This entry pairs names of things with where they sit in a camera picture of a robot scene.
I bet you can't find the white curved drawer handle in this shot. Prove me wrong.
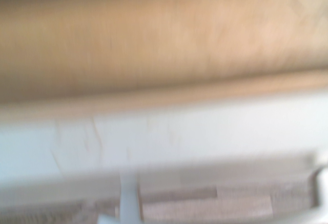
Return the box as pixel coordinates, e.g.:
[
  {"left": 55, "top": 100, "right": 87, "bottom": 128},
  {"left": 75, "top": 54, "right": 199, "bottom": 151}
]
[{"left": 96, "top": 167, "right": 328, "bottom": 224}]

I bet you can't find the white drawer with wooden interior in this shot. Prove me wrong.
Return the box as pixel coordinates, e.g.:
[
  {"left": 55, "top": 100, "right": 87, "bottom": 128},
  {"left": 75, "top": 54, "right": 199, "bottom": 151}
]
[{"left": 0, "top": 0, "right": 328, "bottom": 209}]

